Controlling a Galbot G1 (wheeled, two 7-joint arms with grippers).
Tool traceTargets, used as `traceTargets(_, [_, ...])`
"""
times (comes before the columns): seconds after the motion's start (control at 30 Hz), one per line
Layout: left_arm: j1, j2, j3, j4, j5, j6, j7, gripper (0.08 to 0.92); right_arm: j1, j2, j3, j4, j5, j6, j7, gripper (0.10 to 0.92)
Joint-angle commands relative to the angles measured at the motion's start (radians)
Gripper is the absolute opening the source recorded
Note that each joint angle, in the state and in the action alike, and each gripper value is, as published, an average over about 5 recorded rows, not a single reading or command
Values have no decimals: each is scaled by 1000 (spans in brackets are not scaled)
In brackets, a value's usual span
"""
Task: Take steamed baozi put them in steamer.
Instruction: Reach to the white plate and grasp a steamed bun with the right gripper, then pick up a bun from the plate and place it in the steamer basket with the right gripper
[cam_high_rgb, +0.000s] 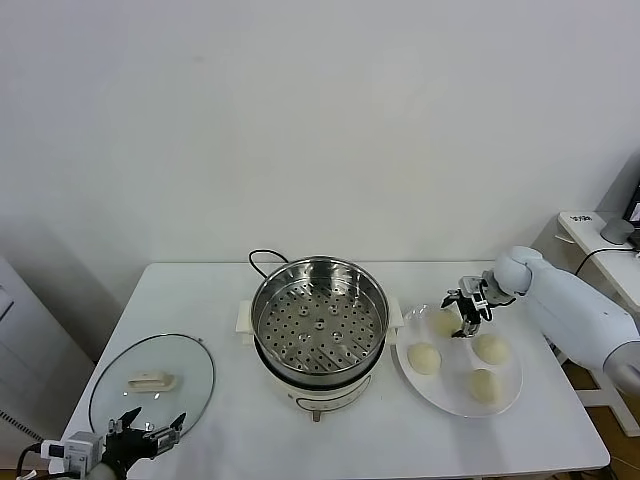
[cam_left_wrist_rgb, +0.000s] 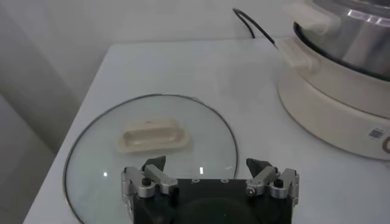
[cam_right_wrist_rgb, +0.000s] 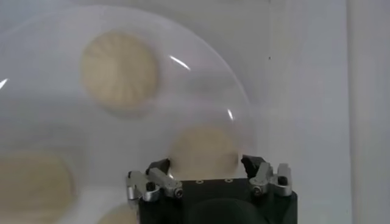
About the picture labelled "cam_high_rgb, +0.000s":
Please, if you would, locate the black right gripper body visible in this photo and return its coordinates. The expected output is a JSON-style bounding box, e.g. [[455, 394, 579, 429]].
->
[[457, 288, 494, 322]]

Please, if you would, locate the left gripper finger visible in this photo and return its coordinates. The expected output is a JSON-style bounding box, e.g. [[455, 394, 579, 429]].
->
[[148, 411, 188, 455], [108, 406, 143, 435]]

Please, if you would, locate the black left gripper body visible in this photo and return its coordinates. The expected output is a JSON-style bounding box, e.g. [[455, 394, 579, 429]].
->
[[102, 427, 162, 471]]

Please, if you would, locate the white steamed baozi bun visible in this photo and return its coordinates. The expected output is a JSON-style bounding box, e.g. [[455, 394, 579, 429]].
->
[[430, 309, 464, 337], [472, 333, 511, 365], [464, 368, 505, 404], [407, 342, 443, 376]]

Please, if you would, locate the round glass lid beige handle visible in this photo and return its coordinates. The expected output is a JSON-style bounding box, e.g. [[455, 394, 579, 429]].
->
[[88, 333, 216, 444]]

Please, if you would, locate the perforated stainless steel steamer basket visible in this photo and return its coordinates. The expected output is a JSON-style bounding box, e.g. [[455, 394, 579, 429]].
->
[[250, 256, 390, 377]]

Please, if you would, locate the white round plate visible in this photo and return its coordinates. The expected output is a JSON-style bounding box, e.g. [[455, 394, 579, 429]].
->
[[394, 302, 525, 419]]

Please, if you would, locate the white cabinet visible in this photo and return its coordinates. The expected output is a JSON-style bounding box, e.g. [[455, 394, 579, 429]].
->
[[0, 257, 96, 451]]

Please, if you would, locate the white side desk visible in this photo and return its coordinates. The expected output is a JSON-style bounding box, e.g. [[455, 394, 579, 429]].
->
[[529, 209, 640, 436]]

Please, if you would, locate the grey rounded desk object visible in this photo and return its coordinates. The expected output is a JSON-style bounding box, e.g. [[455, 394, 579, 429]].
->
[[599, 217, 634, 245]]

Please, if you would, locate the grey computer monitor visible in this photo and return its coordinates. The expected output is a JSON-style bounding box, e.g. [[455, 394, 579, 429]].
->
[[594, 152, 640, 251]]

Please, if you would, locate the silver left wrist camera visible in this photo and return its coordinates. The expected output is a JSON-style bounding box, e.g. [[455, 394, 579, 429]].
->
[[39, 430, 104, 474]]

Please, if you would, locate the black left camera cable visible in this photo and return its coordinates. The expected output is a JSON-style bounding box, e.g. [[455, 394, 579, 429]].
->
[[16, 446, 44, 480]]

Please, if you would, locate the black cooker power cord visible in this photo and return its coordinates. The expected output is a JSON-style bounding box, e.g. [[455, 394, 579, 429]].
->
[[247, 249, 291, 281]]

